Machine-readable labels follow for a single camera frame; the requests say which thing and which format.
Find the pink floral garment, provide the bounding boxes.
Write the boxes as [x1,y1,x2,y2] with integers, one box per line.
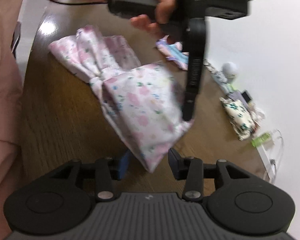
[49,25,192,172]

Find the pink blue purple garment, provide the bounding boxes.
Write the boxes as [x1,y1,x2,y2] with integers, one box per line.
[156,36,189,71]

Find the floral fabric pouch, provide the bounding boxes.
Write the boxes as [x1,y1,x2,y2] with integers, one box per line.
[219,97,259,141]

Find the white round toy robot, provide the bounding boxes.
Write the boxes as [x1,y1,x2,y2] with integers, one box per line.
[222,62,239,79]

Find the grey box with black device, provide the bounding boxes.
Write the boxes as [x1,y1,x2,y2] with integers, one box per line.
[228,90,253,107]

